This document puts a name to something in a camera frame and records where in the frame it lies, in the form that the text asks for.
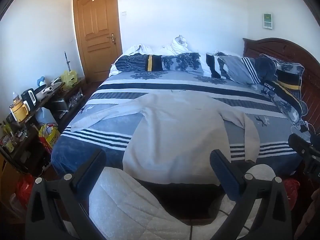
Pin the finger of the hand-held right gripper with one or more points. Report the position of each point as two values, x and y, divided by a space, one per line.
297 145

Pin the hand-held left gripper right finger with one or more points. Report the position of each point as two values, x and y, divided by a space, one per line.
222 172

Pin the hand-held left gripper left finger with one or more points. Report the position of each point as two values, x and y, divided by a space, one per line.
93 170

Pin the cream knit sweater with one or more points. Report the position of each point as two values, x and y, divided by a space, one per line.
175 135

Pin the person's right forearm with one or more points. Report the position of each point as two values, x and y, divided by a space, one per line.
310 220

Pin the red cloth bag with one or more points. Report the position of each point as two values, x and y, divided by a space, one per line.
291 187

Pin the yellow and red bag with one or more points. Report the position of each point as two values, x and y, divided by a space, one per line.
48 136

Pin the blue patterned pillow yellow stripe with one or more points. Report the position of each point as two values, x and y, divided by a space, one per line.
287 85

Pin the dark wooden side table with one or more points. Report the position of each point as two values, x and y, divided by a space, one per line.
32 152

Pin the red plastic bag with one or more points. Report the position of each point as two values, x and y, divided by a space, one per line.
23 187

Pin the clear plastic jug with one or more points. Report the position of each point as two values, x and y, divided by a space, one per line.
45 116

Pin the dark blue fleece cloth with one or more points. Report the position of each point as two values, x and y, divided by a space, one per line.
266 67

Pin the white round cooker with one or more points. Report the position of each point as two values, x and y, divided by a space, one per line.
41 91

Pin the yellow plastic bag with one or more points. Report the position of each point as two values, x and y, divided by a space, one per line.
69 78

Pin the yellow lidded pot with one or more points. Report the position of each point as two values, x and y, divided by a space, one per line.
18 110

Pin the black and white kettle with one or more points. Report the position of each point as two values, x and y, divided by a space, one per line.
28 98

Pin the dark wooden headboard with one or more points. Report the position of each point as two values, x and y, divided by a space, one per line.
287 48

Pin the grey striped garment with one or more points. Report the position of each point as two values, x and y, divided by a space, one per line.
237 68

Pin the bed with striped blue sheet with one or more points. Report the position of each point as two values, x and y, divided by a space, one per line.
175 87

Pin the baby bottle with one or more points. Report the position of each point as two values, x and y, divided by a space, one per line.
15 97

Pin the white pillow with black band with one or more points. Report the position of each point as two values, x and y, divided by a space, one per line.
212 65

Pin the thin dark stick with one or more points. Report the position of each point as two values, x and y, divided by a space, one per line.
67 62

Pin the long blue patterned pillow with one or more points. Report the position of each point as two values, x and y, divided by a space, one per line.
160 62

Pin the wooden door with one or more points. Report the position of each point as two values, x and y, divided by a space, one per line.
96 30

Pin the white wall control panel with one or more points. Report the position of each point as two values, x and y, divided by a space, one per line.
267 20

